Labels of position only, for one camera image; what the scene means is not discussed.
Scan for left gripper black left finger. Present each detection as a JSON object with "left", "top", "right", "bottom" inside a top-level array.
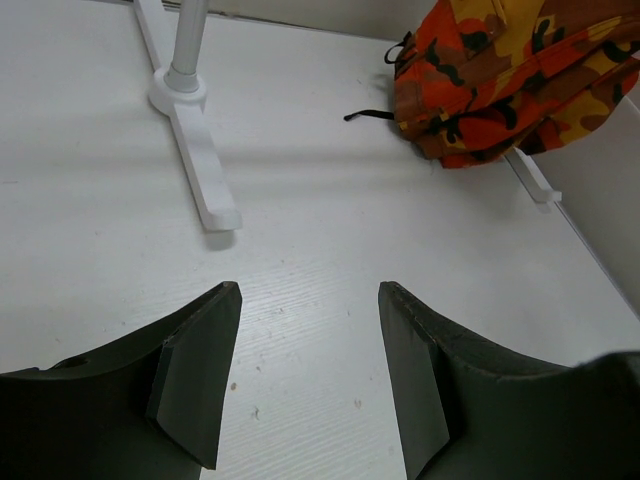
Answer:
[{"left": 1, "top": 282, "right": 242, "bottom": 479}]

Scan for orange camouflage trousers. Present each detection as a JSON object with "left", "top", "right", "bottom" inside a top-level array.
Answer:
[{"left": 343, "top": 0, "right": 640, "bottom": 171}]

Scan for white metal clothes rack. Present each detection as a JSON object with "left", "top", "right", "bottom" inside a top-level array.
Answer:
[{"left": 134, "top": 1, "right": 530, "bottom": 232}]

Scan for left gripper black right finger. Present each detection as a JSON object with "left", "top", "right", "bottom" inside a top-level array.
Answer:
[{"left": 378, "top": 282, "right": 639, "bottom": 479}]

